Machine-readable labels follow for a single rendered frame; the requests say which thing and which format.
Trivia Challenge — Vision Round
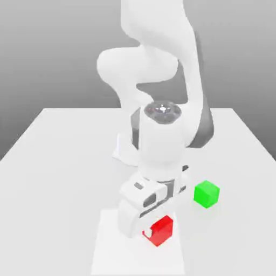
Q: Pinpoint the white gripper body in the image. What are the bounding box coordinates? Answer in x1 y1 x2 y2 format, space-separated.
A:
117 195 180 238

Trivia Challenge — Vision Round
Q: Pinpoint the small red cube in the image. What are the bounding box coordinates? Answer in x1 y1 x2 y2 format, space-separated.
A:
142 215 174 248

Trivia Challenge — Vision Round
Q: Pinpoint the small green cube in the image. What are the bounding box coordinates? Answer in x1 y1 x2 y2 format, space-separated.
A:
193 180 220 209

